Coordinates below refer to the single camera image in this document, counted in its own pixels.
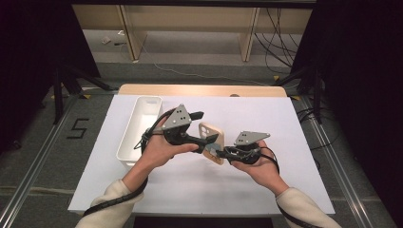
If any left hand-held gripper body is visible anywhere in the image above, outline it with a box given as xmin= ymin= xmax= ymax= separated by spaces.
xmin=162 ymin=104 xmax=203 ymax=150

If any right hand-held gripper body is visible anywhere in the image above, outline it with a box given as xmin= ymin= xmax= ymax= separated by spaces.
xmin=229 ymin=130 xmax=271 ymax=165

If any beige painted phone case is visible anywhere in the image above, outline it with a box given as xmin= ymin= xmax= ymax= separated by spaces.
xmin=198 ymin=122 xmax=225 ymax=166

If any white plastic storage box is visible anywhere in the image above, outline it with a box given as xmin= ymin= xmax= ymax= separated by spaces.
xmin=116 ymin=95 xmax=163 ymax=168

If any person's right hand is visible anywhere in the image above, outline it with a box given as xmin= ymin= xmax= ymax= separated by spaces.
xmin=230 ymin=141 xmax=288 ymax=196

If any person's left hand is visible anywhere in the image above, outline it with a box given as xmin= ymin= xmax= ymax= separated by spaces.
xmin=139 ymin=117 xmax=200 ymax=169

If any black metal stand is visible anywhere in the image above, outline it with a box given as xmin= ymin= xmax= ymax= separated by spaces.
xmin=272 ymin=65 xmax=324 ymax=124
xmin=51 ymin=63 xmax=118 ymax=125

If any wooden shelf unit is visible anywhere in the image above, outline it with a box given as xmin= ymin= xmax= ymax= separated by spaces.
xmin=71 ymin=4 xmax=313 ymax=63

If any dark curtain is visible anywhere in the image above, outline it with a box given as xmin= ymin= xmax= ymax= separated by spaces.
xmin=0 ymin=0 xmax=102 ymax=153
xmin=291 ymin=0 xmax=403 ymax=228

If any right hand-held gripper cable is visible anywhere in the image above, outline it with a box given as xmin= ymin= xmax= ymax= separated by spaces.
xmin=259 ymin=145 xmax=313 ymax=228

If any hand-held gripper cable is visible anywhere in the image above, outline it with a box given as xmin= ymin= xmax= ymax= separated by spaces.
xmin=83 ymin=107 xmax=177 ymax=218
xmin=259 ymin=145 xmax=313 ymax=228

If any thin white floor cable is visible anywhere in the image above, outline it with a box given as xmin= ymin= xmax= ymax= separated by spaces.
xmin=139 ymin=37 xmax=270 ymax=86

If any black floor cable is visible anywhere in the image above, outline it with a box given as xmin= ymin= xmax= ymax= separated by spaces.
xmin=297 ymin=107 xmax=340 ymax=151

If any bundle of black hanging cables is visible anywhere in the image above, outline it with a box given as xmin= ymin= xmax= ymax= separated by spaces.
xmin=255 ymin=8 xmax=300 ymax=75

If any left hand-held gripper cable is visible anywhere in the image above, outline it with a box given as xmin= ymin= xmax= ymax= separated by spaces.
xmin=83 ymin=107 xmax=177 ymax=218

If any aluminium floor rail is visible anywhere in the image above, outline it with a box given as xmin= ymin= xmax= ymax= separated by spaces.
xmin=298 ymin=94 xmax=374 ymax=228
xmin=0 ymin=94 xmax=80 ymax=228

